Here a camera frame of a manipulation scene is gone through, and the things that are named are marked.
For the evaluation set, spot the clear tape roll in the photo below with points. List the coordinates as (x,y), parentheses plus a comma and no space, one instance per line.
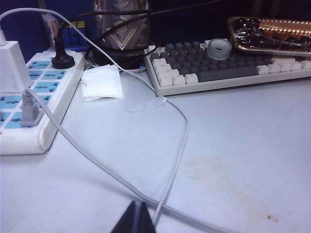
(219,49)

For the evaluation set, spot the black power plug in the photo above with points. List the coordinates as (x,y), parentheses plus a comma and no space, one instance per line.
(62,61)

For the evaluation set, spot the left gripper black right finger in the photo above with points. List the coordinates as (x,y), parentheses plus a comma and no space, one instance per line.
(145,223)

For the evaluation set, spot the white grey mechanical keyboard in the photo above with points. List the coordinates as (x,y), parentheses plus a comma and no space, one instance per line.
(218,70)

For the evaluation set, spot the blue yellow puzzle cube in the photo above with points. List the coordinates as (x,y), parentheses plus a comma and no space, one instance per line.
(73,36)

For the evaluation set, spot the grey power plug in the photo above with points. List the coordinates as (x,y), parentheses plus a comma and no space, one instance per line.
(29,114)

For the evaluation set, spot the plate of dark grapes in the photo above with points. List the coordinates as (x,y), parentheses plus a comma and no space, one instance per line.
(267,36)

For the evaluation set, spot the folded white tissue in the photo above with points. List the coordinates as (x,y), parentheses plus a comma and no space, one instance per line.
(102,82)

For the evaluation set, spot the grey partition post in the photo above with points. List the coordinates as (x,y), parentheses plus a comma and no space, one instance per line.
(49,26)

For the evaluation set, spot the clear tape strip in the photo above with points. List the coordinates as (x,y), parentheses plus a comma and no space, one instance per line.
(145,105)

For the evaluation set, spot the white power strip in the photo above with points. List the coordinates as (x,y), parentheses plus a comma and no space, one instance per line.
(73,70)

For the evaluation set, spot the silver angular figurine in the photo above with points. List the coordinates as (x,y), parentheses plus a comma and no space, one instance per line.
(124,26)

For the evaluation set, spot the white charger adapter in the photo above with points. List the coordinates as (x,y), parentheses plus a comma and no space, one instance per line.
(12,65)

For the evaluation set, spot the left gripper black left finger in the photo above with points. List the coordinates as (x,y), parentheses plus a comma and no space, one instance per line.
(127,221)

